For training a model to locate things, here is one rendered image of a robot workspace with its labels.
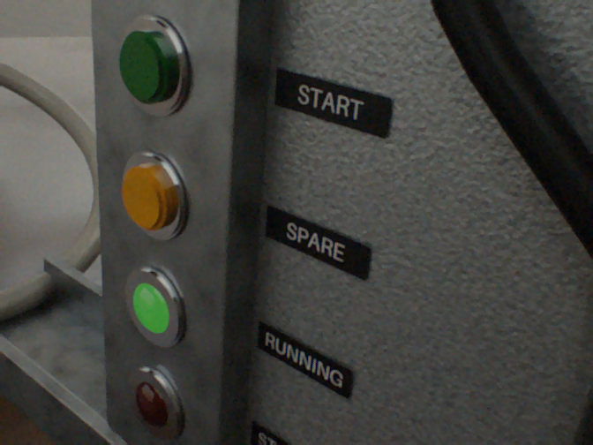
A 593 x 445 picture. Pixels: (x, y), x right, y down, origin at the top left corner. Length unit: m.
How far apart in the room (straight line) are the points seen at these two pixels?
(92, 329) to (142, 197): 0.46
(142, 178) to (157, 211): 0.01
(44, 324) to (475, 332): 0.56
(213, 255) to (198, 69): 0.07
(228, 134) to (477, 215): 0.09
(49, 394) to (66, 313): 0.18
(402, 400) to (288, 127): 0.10
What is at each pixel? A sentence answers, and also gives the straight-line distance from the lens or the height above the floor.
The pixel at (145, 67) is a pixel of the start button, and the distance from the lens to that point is 0.26.
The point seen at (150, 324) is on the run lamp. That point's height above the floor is 1.30.
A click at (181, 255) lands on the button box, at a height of 1.33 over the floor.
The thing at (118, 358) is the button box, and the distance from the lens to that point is 0.35.
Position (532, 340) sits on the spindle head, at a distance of 0.22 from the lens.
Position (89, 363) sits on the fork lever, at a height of 1.06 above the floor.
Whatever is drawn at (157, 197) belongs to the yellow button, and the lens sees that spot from 0.27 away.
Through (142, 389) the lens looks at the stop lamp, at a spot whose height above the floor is 1.26.
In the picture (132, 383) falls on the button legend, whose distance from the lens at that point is 0.34.
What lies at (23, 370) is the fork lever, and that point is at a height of 1.10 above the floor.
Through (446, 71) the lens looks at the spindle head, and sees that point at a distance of 0.21.
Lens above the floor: 1.46
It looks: 25 degrees down
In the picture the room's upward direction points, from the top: 5 degrees clockwise
